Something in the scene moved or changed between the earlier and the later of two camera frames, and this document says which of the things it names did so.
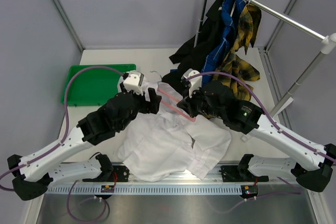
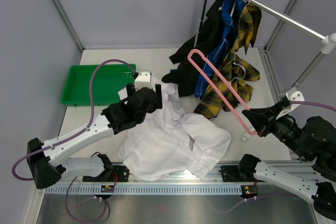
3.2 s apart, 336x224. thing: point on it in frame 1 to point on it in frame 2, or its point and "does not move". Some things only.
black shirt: (192, 56) does not move
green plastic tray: (94, 86) does not move
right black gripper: (187, 104) to (263, 117)
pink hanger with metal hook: (170, 96) to (227, 83)
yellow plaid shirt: (238, 74) does not move
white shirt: (158, 147) does not move
